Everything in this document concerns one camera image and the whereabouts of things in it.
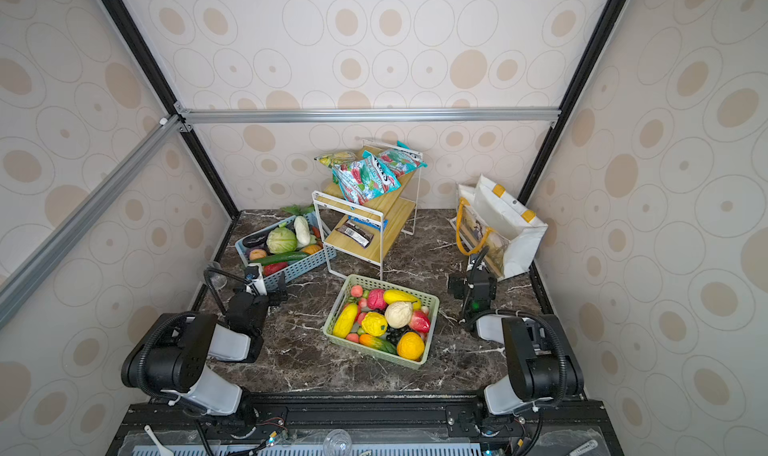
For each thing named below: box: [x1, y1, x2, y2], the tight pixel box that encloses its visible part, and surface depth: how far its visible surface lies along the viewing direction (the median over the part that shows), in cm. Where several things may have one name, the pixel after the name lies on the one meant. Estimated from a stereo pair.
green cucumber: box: [252, 252, 309, 266], surface depth 99 cm
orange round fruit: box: [397, 331, 425, 361], surface depth 79 cm
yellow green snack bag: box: [314, 151, 358, 168], surface depth 83 cm
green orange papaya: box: [359, 334, 397, 354], surface depth 84 cm
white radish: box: [293, 215, 311, 246], surface depth 104 cm
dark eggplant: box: [242, 229, 271, 248], surface depth 103 cm
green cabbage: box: [266, 222, 298, 254], surface depth 99 cm
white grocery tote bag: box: [449, 174, 549, 280], surface depth 102 cm
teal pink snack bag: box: [379, 141, 428, 178], surface depth 87 cm
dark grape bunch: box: [386, 324, 410, 347], surface depth 87 cm
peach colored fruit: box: [249, 248, 267, 261], surface depth 102 cm
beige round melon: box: [384, 301, 413, 329], surface depth 84 cm
